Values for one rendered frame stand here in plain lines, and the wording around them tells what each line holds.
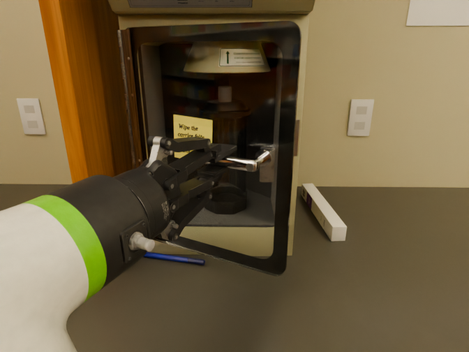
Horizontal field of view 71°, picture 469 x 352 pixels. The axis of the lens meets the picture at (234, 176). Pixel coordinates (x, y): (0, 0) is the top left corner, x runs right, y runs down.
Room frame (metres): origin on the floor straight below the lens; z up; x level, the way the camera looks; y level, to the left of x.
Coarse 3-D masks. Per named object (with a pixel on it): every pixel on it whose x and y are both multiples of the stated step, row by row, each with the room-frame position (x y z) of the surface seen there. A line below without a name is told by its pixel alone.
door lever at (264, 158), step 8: (264, 152) 0.48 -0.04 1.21; (224, 160) 0.45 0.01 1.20; (232, 160) 0.45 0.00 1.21; (240, 160) 0.44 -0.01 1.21; (248, 160) 0.44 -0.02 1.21; (256, 160) 0.44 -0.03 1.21; (264, 160) 0.47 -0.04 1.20; (240, 168) 0.44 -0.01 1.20; (248, 168) 0.43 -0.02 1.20; (256, 168) 0.44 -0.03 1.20
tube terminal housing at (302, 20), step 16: (128, 16) 0.61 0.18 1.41; (144, 16) 0.61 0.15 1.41; (160, 16) 0.61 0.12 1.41; (176, 16) 0.61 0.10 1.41; (192, 16) 0.61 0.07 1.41; (208, 16) 0.61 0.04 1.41; (224, 16) 0.60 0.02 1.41; (240, 16) 0.60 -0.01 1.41; (256, 16) 0.60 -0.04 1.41; (272, 16) 0.60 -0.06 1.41; (288, 16) 0.60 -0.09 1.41; (304, 16) 0.60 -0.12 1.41; (304, 32) 0.60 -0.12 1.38; (304, 48) 0.60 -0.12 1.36; (304, 64) 0.60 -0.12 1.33; (288, 240) 0.60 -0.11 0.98
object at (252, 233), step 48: (144, 48) 0.57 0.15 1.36; (192, 48) 0.53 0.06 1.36; (240, 48) 0.50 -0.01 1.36; (288, 48) 0.47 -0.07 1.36; (144, 96) 0.58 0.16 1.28; (192, 96) 0.54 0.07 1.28; (240, 96) 0.50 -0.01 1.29; (288, 96) 0.46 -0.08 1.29; (144, 144) 0.58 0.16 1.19; (240, 144) 0.50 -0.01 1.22; (288, 144) 0.46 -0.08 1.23; (240, 192) 0.50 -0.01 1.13; (288, 192) 0.46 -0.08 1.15; (192, 240) 0.54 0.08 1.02; (240, 240) 0.50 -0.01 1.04
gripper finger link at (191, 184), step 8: (184, 184) 0.40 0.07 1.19; (192, 184) 0.40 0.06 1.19; (200, 184) 0.40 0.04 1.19; (208, 184) 0.42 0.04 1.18; (184, 192) 0.37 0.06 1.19; (192, 192) 0.38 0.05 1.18; (200, 192) 0.40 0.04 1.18; (176, 200) 0.34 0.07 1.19; (184, 200) 0.36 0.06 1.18; (176, 208) 0.34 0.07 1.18
